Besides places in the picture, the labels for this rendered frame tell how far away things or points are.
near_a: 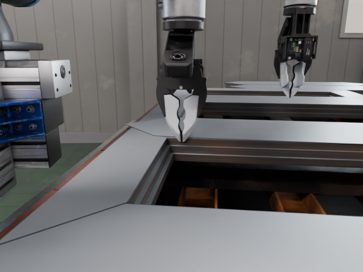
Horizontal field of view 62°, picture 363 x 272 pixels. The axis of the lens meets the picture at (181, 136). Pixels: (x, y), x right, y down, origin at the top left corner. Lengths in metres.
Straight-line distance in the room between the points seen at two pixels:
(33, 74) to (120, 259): 0.63
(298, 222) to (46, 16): 3.55
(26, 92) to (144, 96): 2.65
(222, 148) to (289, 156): 0.12
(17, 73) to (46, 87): 0.07
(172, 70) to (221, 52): 3.06
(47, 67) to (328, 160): 0.64
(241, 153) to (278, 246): 0.32
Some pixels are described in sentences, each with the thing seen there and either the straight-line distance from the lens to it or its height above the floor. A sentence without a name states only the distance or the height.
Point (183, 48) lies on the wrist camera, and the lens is 0.50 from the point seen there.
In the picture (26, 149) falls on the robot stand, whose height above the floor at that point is 0.77.
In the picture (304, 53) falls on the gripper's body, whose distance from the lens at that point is 0.78.
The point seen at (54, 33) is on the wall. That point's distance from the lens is 3.68.
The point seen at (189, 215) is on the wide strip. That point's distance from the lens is 0.31.
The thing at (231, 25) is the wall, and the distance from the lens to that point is 3.54.
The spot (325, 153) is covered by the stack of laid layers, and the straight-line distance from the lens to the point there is 0.60.
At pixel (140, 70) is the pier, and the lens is 3.39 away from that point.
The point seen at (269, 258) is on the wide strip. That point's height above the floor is 0.86.
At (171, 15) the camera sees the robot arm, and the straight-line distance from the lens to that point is 0.54.
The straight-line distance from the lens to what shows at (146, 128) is 0.65.
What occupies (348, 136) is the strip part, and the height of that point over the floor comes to 0.86.
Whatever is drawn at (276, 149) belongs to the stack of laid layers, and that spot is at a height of 0.84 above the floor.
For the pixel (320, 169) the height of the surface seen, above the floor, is 0.78.
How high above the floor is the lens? 1.01
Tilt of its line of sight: 15 degrees down
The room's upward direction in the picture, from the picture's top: straight up
